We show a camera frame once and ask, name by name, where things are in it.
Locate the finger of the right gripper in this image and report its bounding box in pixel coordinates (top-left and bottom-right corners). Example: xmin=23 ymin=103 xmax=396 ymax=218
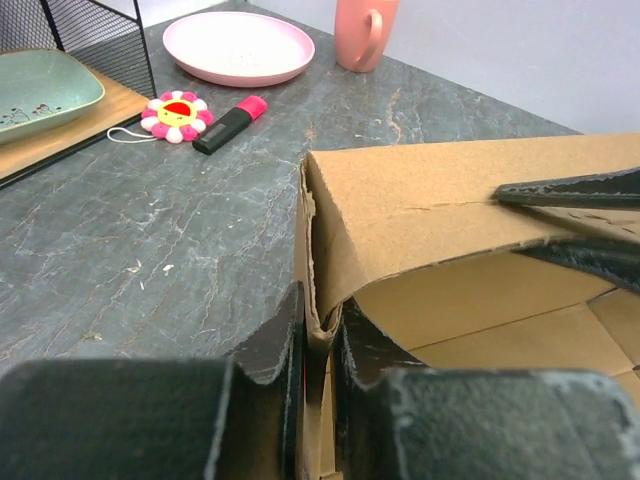
xmin=492 ymin=167 xmax=639 ymax=210
xmin=519 ymin=238 xmax=639 ymax=294

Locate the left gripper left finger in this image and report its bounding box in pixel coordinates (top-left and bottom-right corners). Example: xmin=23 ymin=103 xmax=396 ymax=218
xmin=1 ymin=283 xmax=305 ymax=479

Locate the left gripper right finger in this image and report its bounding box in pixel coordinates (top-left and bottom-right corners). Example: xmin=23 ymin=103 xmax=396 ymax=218
xmin=332 ymin=300 xmax=639 ymax=479

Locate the cardboard box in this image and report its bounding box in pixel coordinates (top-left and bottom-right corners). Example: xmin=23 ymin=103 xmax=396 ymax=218
xmin=295 ymin=133 xmax=639 ymax=479

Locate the pink black highlighter marker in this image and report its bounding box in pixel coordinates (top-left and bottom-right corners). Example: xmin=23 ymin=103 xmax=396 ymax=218
xmin=192 ymin=95 xmax=268 ymax=155

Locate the pink mug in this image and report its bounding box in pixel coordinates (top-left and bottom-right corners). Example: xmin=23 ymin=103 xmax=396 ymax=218
xmin=334 ymin=0 xmax=400 ymax=73

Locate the pink round plate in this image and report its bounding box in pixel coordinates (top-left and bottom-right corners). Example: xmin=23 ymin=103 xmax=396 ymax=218
xmin=162 ymin=11 xmax=315 ymax=88

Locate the teal rectangular dish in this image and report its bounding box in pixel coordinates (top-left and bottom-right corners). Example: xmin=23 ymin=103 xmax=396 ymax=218
xmin=1 ymin=49 xmax=105 ymax=144

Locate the pink flower plush keychain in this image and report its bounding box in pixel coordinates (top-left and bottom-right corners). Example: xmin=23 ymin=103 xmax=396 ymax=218
xmin=106 ymin=90 xmax=214 ymax=144

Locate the black wire wooden shelf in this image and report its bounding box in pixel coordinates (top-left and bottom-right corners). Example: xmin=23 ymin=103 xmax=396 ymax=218
xmin=1 ymin=1 xmax=156 ymax=186

